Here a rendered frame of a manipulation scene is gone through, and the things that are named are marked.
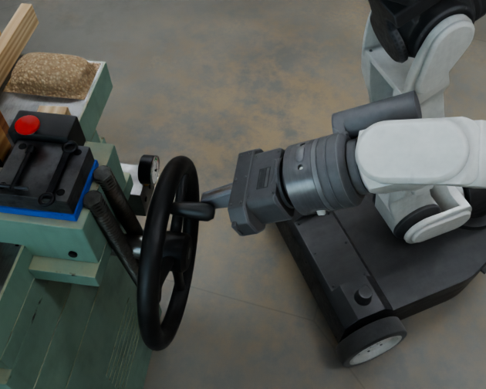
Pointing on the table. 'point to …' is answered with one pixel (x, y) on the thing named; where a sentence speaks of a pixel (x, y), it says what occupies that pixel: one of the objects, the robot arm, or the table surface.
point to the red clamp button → (27, 124)
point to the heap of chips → (52, 76)
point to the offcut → (54, 109)
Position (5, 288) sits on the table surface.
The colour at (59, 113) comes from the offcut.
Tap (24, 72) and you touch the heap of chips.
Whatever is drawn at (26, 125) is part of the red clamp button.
